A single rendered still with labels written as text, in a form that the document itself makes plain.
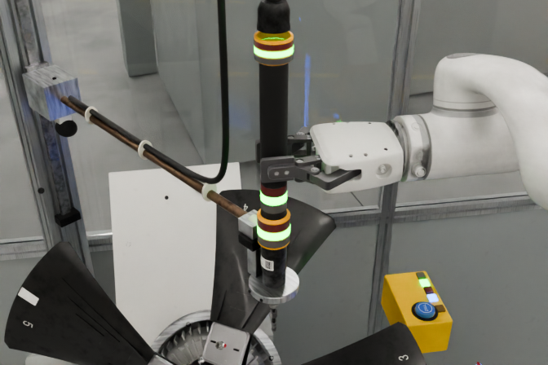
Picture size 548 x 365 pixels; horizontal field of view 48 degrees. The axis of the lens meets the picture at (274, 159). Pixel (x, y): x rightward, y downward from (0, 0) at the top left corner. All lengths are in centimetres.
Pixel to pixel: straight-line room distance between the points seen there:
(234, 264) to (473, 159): 45
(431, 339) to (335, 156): 74
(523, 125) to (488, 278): 141
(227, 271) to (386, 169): 40
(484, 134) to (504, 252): 126
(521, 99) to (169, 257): 77
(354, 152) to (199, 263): 59
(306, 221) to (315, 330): 103
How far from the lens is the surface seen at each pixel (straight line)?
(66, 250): 98
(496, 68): 74
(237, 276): 103
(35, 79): 126
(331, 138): 76
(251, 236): 83
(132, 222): 125
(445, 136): 77
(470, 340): 226
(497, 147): 80
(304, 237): 100
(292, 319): 196
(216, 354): 104
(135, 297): 125
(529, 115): 70
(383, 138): 76
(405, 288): 142
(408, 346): 112
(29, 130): 137
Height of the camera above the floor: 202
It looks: 31 degrees down
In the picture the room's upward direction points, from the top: straight up
